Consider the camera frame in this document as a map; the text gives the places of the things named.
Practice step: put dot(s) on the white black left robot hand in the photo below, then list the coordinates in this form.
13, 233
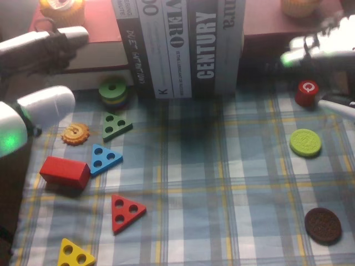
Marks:
33, 44

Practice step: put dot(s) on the thick maroon flat book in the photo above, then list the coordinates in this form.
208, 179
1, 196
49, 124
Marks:
102, 27

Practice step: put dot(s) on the orange toy cupcake white topping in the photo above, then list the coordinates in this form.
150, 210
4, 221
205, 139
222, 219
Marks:
62, 11

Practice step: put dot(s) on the tan toy butter cookie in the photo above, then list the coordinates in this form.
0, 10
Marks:
75, 135

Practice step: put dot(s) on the green triangle three-hole block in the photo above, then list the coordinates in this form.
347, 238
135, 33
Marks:
113, 128

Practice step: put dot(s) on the red rectangular wooden block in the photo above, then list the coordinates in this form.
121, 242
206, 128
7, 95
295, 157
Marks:
63, 170

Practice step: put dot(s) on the blue triangle three-hole block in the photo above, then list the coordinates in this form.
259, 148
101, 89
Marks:
102, 160

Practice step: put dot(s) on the red triangle three-hole block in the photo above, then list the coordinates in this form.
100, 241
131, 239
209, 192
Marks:
124, 214

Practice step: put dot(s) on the yellow triangle three-hole block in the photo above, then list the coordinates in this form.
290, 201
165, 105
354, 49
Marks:
72, 256

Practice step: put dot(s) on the blue plaid tablecloth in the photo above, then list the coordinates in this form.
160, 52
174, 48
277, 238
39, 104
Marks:
194, 194

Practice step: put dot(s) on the red cylinder block letter Q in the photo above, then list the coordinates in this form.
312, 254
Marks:
305, 92

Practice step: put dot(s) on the green toy sandwich cookie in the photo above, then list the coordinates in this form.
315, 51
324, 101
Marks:
305, 142

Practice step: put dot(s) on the brown toy sandwich cookie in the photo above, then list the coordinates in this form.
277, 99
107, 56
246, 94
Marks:
323, 225

